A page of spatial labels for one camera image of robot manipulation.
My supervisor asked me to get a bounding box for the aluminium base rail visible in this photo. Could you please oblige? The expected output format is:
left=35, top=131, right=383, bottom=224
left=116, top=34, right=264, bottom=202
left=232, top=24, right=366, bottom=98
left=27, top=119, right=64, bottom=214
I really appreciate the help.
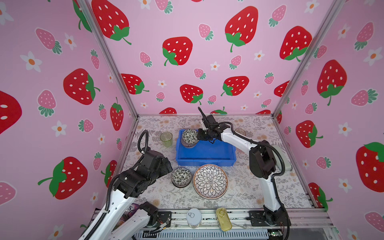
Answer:
left=103, top=209, right=341, bottom=240

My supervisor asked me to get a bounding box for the grey oblong case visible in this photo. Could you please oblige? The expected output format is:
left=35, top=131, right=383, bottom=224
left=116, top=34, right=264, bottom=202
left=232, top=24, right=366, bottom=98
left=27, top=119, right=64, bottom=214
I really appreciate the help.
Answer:
left=272, top=145, right=293, bottom=172

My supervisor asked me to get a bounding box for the blue plastic bin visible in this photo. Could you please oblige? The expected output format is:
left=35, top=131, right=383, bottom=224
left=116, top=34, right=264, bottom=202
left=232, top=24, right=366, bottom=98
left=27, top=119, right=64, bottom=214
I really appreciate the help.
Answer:
left=176, top=130, right=237, bottom=167

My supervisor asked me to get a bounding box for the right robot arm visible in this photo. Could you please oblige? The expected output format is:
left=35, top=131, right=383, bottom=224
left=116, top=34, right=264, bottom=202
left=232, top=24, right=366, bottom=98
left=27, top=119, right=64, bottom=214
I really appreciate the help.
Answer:
left=198, top=107, right=291, bottom=229

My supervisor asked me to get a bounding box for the white round can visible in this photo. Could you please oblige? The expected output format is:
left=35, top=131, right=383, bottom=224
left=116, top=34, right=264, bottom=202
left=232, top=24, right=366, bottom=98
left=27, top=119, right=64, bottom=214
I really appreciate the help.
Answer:
left=187, top=208, right=202, bottom=229

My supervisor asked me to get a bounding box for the amber glass cup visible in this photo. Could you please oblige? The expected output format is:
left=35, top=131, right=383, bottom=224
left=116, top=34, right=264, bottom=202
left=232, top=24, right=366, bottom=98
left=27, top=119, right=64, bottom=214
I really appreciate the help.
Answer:
left=235, top=128, right=247, bottom=137

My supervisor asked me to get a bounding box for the green glass cup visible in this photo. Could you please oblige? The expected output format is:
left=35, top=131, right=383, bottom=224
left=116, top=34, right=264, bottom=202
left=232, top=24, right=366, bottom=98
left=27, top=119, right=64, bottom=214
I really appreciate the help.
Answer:
left=160, top=132, right=173, bottom=148

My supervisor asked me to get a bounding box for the yellow oval tin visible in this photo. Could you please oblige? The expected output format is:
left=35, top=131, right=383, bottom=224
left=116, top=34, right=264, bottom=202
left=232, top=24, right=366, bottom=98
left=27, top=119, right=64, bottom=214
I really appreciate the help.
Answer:
left=216, top=208, right=233, bottom=232

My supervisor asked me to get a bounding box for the green leaf patterned bowl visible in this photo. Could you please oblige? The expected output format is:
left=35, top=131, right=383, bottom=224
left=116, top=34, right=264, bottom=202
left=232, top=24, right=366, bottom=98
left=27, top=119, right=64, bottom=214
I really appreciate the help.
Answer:
left=182, top=129, right=199, bottom=144

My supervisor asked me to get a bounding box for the large floral patterned plate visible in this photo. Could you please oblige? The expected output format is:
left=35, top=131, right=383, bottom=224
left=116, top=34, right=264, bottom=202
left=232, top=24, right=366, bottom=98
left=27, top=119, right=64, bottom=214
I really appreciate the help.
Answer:
left=193, top=164, right=229, bottom=200

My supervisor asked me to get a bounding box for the purple striped bowl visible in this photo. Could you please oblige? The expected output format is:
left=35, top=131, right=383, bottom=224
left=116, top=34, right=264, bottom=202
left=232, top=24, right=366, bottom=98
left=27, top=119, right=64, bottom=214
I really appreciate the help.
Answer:
left=181, top=140, right=197, bottom=149

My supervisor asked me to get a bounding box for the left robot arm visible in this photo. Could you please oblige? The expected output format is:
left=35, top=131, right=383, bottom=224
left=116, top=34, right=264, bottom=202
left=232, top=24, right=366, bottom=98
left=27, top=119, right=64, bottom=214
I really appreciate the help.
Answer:
left=80, top=130, right=173, bottom=240

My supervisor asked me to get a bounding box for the pink snack packet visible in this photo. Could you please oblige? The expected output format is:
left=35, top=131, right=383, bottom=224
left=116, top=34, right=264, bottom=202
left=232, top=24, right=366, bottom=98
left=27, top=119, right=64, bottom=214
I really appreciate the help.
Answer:
left=117, top=203, right=140, bottom=226

